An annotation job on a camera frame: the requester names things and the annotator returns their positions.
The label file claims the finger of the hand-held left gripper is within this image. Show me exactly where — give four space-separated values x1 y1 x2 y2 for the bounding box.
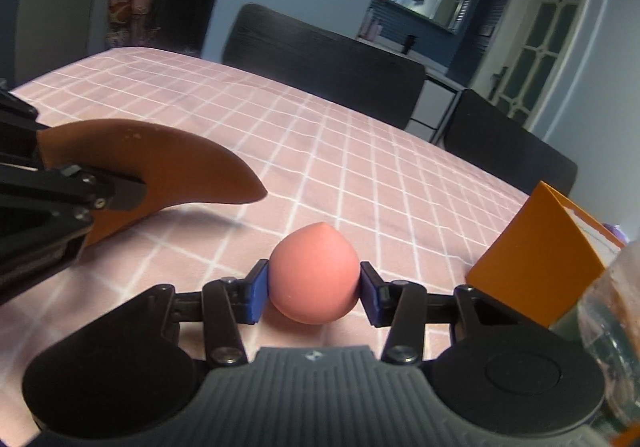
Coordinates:
0 88 51 169
0 162 147 233

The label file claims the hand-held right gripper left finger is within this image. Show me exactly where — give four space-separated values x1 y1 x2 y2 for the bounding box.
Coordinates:
107 258 271 369

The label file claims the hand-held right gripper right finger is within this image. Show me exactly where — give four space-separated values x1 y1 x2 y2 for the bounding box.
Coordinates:
360 262 531 368

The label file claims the peach makeup sponge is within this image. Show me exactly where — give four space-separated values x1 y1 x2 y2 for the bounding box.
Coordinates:
269 221 362 325

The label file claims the brown leather case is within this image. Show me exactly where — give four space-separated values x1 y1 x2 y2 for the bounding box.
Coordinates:
37 118 267 248

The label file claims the orange cardboard box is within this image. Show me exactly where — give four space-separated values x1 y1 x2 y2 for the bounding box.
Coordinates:
465 180 628 328

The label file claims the pink checked tablecloth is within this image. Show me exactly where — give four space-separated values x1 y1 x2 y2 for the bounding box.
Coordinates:
0 46 533 447

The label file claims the black chair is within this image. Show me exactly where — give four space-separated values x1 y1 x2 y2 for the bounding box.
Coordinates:
222 3 426 130
442 88 578 198

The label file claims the white vanity cabinet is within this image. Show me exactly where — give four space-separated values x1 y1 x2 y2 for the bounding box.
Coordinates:
357 34 463 143

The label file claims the clear plastic water bottle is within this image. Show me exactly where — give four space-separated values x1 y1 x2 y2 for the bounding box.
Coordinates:
577 237 640 433

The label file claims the white glass-pane door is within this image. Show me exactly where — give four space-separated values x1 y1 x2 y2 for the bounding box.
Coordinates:
470 0 601 128

